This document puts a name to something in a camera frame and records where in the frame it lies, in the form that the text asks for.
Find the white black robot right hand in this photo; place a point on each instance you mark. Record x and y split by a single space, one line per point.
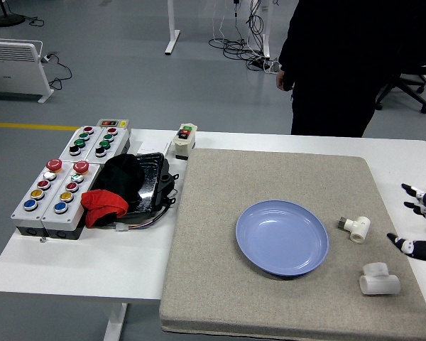
419 248

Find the large white tee pipe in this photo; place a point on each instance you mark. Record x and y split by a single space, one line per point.
378 284

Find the white tee pipe metal end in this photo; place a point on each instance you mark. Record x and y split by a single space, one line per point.
358 227

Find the blue round plate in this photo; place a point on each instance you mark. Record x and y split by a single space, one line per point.
280 238

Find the grey-brown mat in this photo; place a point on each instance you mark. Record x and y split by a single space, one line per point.
270 177

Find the person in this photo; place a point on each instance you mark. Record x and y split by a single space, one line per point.
333 64

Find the person's right hand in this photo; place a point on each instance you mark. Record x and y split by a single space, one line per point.
283 80

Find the white desk leg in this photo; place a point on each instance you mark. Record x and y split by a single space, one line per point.
266 35
172 32

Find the black plastic tray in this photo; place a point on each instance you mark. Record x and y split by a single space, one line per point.
151 177

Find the white paper sheet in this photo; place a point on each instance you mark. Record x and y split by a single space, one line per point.
152 146

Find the black cloth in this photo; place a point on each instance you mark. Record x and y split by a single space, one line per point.
122 174

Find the white table leg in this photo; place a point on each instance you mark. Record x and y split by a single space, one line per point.
114 323

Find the red cloth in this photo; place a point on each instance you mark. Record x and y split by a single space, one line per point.
101 207

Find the white four-button control box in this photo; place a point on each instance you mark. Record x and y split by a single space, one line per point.
79 142
106 144

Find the white five-button emergency-stop box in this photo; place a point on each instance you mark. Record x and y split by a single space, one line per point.
39 193
69 199

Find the white panel heater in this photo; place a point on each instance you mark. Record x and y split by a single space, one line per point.
12 69

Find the black round stand base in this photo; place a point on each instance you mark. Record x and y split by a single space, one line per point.
5 19

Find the beige green-red push switch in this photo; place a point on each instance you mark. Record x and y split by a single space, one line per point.
184 140

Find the small grey rocker switch box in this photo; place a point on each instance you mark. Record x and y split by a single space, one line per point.
113 123

